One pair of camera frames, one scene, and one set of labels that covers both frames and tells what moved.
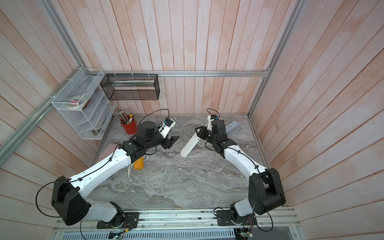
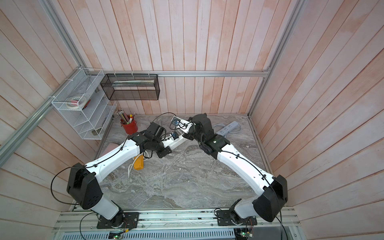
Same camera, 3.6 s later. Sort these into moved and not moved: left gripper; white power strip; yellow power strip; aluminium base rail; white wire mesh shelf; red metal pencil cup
Moved: left gripper; white power strip
Not moved: aluminium base rail; white wire mesh shelf; yellow power strip; red metal pencil cup
